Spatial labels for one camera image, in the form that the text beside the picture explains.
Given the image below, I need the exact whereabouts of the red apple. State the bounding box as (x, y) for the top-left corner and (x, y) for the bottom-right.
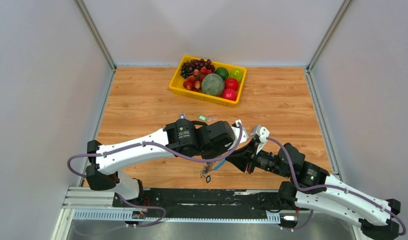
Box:
(224, 78), (239, 91)
(222, 88), (238, 101)

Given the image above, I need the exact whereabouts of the key with green tag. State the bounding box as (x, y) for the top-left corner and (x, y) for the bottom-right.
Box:
(198, 115), (217, 122)

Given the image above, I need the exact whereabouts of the red apple rear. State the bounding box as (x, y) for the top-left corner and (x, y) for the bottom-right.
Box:
(224, 78), (239, 91)

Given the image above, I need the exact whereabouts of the dark green lime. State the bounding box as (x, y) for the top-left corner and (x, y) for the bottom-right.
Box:
(215, 67), (229, 81)

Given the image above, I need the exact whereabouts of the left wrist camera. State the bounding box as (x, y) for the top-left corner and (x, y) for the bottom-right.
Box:
(231, 119), (249, 145)

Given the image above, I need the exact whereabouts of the white slotted cable duct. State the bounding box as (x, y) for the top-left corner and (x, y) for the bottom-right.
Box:
(72, 208), (281, 224)

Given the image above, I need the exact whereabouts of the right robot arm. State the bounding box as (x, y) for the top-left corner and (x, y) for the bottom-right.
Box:
(227, 140), (401, 240)

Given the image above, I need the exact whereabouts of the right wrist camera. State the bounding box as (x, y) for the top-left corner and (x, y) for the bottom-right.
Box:
(251, 124), (270, 154)

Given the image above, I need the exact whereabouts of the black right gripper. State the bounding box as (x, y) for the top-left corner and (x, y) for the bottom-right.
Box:
(224, 138), (290, 179)

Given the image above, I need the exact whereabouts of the red cherry cluster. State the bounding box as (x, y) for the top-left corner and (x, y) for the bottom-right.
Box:
(183, 67), (212, 93)

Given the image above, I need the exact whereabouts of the green netted melon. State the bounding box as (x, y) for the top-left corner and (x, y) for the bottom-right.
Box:
(201, 73), (225, 97)

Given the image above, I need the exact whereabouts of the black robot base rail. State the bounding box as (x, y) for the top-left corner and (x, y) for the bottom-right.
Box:
(112, 179), (300, 227)

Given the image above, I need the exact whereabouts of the yellow plastic tray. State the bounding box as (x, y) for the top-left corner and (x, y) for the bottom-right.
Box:
(169, 55), (247, 107)

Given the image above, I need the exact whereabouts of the dark purple grape bunch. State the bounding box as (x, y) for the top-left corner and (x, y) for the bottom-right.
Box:
(180, 58), (216, 79)

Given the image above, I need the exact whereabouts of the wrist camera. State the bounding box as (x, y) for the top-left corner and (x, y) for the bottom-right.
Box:
(251, 124), (270, 154)
(231, 119), (249, 145)

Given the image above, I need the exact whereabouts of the red apple front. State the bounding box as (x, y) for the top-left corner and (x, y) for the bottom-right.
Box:
(222, 88), (238, 101)

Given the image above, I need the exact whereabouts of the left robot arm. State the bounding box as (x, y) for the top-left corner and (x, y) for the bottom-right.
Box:
(85, 118), (249, 207)

